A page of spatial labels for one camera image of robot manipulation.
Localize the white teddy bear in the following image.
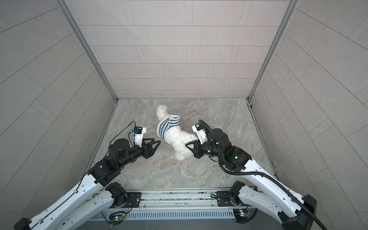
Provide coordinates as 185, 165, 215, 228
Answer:
156, 104, 198, 161

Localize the blue white striped knit sweater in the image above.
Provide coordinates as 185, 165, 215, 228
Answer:
157, 115, 180, 139

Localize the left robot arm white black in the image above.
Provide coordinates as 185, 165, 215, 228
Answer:
14, 138, 161, 230

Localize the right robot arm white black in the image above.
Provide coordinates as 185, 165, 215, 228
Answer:
186, 124, 324, 230

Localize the ventilation grille strip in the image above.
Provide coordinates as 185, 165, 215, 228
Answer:
125, 209, 235, 220

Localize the left controller circuit board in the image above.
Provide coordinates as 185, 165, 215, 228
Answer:
108, 211, 127, 226

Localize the controller circuit board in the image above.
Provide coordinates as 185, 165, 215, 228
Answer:
108, 211, 127, 226
233, 209, 249, 223

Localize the right controller circuit board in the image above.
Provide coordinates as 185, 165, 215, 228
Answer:
233, 209, 249, 223

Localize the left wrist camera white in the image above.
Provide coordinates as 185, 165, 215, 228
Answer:
132, 126, 147, 148

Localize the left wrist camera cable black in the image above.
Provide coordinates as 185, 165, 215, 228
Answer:
78, 120, 136, 186

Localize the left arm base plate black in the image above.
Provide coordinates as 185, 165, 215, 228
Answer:
109, 192, 142, 209

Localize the aluminium mounting rail frame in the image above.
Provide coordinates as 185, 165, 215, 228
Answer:
57, 188, 298, 213

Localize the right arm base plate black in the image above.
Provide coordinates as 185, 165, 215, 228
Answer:
210, 191, 254, 209

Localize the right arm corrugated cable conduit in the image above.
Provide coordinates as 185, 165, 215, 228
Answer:
197, 119, 328, 230

